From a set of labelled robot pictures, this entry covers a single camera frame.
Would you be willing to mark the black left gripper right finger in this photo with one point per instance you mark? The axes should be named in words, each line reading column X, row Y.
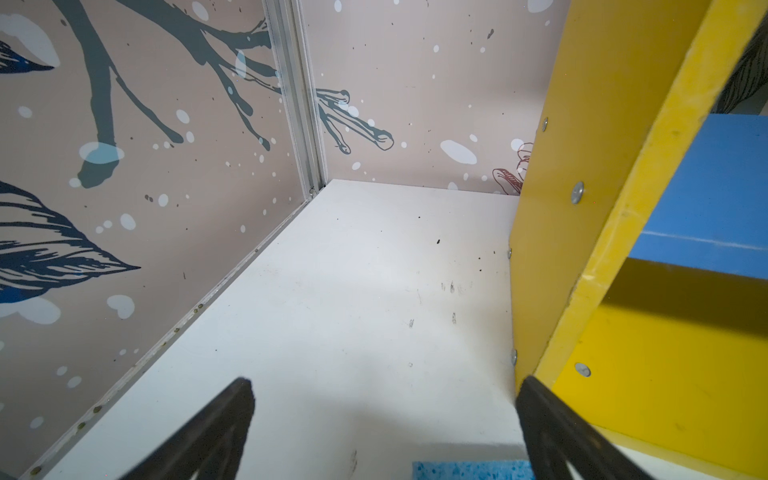
column 558, row 440

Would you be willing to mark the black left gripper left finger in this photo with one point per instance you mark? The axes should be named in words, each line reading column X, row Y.
column 210, row 445

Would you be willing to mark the light blue sponge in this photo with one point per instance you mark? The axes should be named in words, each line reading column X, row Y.
column 473, row 470

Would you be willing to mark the yellow shelf unit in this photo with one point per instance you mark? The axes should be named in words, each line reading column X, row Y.
column 638, row 255

